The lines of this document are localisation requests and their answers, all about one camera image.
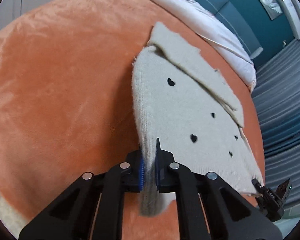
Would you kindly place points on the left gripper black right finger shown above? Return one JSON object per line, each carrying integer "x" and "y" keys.
{"x": 208, "y": 207}

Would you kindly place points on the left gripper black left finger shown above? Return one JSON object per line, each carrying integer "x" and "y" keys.
{"x": 91, "y": 207}

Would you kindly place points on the cream knit sweater black hearts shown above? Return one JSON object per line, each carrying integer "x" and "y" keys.
{"x": 186, "y": 107}

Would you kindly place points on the white fluffy fleece garment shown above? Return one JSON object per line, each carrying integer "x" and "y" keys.
{"x": 12, "y": 220}

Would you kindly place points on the orange plush blanket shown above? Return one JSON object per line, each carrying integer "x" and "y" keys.
{"x": 66, "y": 101}

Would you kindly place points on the blue-grey striped curtain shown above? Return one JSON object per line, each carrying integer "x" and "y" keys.
{"x": 277, "y": 101}

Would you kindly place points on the teal padded headboard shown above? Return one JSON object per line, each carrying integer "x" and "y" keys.
{"x": 261, "y": 37}

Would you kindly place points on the white quilt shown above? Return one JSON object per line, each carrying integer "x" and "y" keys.
{"x": 213, "y": 31}

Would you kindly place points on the white wall air conditioner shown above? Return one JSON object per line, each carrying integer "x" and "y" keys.
{"x": 292, "y": 16}

